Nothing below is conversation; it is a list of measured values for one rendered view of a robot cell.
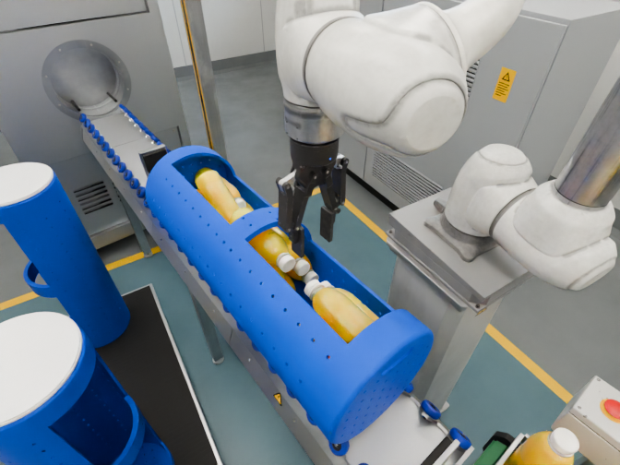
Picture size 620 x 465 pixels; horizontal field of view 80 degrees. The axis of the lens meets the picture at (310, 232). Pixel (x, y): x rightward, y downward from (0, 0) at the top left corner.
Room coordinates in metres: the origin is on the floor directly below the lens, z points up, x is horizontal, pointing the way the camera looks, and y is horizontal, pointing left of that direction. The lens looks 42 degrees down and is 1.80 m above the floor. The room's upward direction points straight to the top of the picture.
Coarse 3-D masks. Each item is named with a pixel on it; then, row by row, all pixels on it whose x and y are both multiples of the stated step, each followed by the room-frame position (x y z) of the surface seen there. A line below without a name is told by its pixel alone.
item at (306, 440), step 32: (128, 128) 1.75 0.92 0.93; (128, 160) 1.45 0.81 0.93; (128, 192) 1.26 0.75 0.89; (192, 288) 0.78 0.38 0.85; (224, 320) 0.63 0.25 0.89; (288, 416) 0.37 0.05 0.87; (384, 416) 0.35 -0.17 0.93; (416, 416) 0.35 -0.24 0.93; (320, 448) 0.29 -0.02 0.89; (352, 448) 0.28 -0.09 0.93; (384, 448) 0.28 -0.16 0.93; (416, 448) 0.28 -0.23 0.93
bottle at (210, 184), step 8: (200, 176) 0.89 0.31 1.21; (208, 176) 0.89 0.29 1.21; (216, 176) 0.90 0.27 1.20; (200, 184) 0.88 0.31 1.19; (208, 184) 0.87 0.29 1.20; (216, 184) 0.87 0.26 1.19; (224, 184) 0.89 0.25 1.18; (200, 192) 0.87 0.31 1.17; (208, 192) 0.85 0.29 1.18; (216, 192) 0.85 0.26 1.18; (224, 192) 0.86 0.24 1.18; (208, 200) 0.84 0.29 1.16; (216, 200) 0.83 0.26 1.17; (224, 200) 0.83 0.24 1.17; (232, 200) 0.84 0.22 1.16; (216, 208) 0.82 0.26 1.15; (224, 208) 0.81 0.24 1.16; (232, 208) 0.82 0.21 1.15; (224, 216) 0.79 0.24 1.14
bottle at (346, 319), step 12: (324, 288) 0.50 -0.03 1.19; (312, 300) 0.50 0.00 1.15; (324, 300) 0.46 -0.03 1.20; (336, 300) 0.46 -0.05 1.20; (348, 300) 0.46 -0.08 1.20; (324, 312) 0.44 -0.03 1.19; (336, 312) 0.43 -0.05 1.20; (348, 312) 0.43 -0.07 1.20; (360, 312) 0.43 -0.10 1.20; (336, 324) 0.41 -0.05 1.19; (348, 324) 0.41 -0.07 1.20; (360, 324) 0.40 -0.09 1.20; (348, 336) 0.39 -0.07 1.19
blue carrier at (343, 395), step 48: (192, 192) 0.80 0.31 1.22; (240, 192) 1.02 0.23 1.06; (192, 240) 0.68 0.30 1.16; (240, 240) 0.61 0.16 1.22; (240, 288) 0.51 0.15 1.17; (288, 288) 0.47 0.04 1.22; (288, 336) 0.39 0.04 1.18; (336, 336) 0.37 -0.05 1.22; (384, 336) 0.36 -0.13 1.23; (432, 336) 0.40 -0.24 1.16; (288, 384) 0.34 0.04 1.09; (336, 384) 0.29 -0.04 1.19; (384, 384) 0.32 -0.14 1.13; (336, 432) 0.25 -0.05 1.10
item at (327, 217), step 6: (324, 210) 0.54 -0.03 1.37; (330, 210) 0.53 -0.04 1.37; (324, 216) 0.54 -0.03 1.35; (330, 216) 0.52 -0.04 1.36; (324, 222) 0.54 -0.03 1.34; (330, 222) 0.52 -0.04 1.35; (324, 228) 0.54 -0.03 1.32; (330, 228) 0.52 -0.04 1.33; (324, 234) 0.54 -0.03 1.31; (330, 234) 0.52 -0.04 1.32; (330, 240) 0.52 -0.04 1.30
